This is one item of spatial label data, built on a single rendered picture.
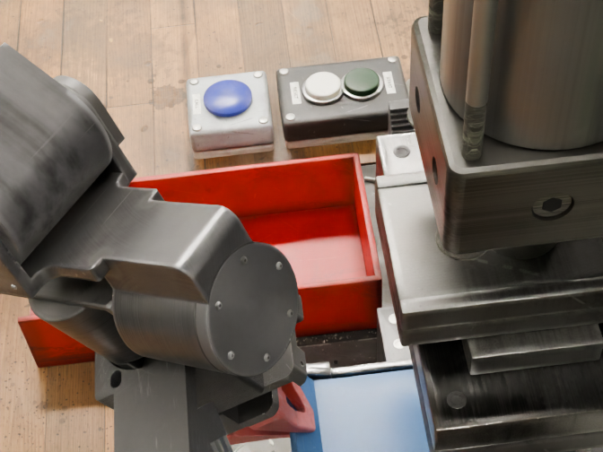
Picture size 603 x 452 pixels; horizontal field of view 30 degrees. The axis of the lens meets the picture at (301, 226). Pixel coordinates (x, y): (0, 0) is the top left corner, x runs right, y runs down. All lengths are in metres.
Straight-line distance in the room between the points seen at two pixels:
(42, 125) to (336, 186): 0.42
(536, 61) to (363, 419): 0.34
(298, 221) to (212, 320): 0.43
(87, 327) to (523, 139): 0.22
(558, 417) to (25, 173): 0.25
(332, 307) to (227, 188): 0.13
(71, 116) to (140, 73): 0.53
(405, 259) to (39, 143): 0.17
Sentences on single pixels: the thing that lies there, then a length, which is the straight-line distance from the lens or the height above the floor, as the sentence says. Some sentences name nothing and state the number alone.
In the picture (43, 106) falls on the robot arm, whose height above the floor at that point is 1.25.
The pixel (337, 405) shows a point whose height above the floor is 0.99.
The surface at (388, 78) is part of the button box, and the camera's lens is 0.94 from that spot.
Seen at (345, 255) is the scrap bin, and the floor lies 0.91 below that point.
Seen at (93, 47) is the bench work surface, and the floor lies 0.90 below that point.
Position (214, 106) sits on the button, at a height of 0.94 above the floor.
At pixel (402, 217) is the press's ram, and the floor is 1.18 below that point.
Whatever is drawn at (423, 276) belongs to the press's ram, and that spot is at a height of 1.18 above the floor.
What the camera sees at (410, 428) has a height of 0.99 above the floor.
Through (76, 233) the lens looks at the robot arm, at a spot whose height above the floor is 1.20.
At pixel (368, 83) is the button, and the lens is 0.93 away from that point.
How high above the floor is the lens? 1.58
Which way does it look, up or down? 51 degrees down
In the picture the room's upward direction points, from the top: 5 degrees counter-clockwise
